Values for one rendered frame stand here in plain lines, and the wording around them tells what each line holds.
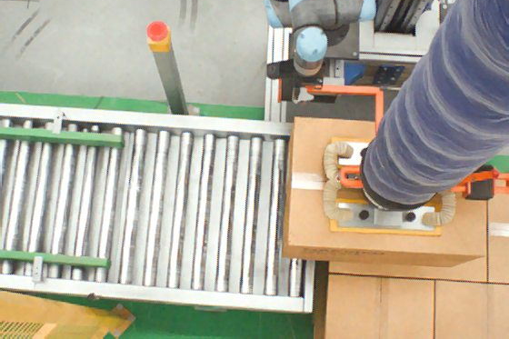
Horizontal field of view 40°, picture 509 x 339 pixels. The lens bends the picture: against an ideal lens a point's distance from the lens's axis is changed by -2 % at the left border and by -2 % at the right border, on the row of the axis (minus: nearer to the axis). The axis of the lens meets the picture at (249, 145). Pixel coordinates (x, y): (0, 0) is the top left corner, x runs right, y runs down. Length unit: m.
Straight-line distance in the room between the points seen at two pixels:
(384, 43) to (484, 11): 1.55
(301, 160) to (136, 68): 1.46
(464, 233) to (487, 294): 0.60
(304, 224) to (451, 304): 0.82
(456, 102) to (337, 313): 1.62
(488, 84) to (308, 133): 1.22
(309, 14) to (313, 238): 0.69
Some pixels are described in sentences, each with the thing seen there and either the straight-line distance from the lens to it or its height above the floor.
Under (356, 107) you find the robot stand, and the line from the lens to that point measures 3.18.
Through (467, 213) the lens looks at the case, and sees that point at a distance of 2.26.
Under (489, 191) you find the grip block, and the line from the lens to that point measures 2.14.
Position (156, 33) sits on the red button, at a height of 1.04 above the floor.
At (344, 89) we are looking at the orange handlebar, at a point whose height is 1.21.
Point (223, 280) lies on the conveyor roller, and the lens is 2.66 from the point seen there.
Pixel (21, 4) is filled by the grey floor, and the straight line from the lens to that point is 3.74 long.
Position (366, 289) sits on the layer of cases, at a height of 0.54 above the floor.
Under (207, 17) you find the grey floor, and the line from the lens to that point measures 3.54.
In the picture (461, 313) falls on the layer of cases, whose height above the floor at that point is 0.54.
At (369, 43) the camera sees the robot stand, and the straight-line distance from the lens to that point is 2.49.
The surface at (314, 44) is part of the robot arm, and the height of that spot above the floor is 1.56.
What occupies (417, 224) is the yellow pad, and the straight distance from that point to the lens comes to 2.19.
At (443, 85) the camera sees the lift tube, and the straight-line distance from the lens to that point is 1.18.
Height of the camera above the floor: 3.20
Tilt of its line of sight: 75 degrees down
